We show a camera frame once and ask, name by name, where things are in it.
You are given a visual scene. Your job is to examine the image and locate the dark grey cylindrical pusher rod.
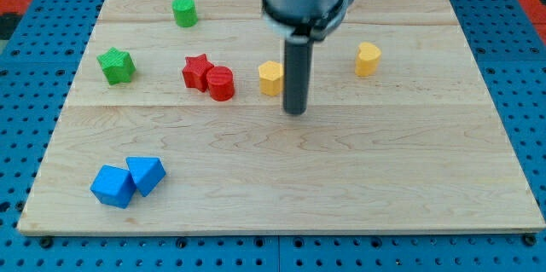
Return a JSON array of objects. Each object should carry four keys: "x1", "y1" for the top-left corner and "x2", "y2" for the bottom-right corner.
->
[{"x1": 282, "y1": 40, "x2": 313, "y2": 115}]

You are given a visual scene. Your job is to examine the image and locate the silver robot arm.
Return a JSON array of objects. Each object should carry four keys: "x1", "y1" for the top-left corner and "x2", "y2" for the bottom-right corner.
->
[{"x1": 261, "y1": 0, "x2": 354, "y2": 116}]

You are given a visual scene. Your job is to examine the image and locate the yellow hexagon block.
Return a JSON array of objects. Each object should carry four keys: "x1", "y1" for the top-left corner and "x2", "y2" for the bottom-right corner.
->
[{"x1": 258, "y1": 61, "x2": 284, "y2": 96}]

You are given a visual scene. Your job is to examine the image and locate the yellow heart block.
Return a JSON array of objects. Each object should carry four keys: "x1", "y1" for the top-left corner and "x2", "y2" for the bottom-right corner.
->
[{"x1": 355, "y1": 42, "x2": 382, "y2": 77}]

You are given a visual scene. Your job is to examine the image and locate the red cylinder block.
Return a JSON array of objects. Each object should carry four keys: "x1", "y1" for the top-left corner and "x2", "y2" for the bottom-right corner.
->
[{"x1": 206, "y1": 66, "x2": 235, "y2": 101}]

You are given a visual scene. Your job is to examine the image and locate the red star block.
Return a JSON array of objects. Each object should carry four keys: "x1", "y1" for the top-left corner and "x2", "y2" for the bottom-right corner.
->
[{"x1": 182, "y1": 54, "x2": 214, "y2": 92}]

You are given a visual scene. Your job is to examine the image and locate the green cylinder block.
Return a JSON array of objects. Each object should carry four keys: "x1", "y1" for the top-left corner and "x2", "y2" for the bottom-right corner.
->
[{"x1": 171, "y1": 0, "x2": 198, "y2": 28}]

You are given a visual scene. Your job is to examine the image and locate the wooden board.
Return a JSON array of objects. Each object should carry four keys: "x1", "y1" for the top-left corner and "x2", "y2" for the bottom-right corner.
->
[{"x1": 17, "y1": 0, "x2": 545, "y2": 236}]

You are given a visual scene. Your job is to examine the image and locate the green star block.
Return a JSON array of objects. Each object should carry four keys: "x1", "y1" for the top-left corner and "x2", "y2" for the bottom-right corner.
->
[{"x1": 97, "y1": 48, "x2": 136, "y2": 85}]

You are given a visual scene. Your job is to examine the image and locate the blue triangle block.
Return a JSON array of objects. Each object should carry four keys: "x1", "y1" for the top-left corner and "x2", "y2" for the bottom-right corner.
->
[{"x1": 125, "y1": 156, "x2": 166, "y2": 197}]

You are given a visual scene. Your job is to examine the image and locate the blue cube block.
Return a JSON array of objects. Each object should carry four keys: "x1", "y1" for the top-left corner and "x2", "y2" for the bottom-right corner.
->
[{"x1": 90, "y1": 165, "x2": 137, "y2": 209}]

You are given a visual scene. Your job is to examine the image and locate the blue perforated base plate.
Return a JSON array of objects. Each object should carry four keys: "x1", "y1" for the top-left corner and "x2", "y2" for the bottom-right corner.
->
[{"x1": 1, "y1": 0, "x2": 545, "y2": 271}]

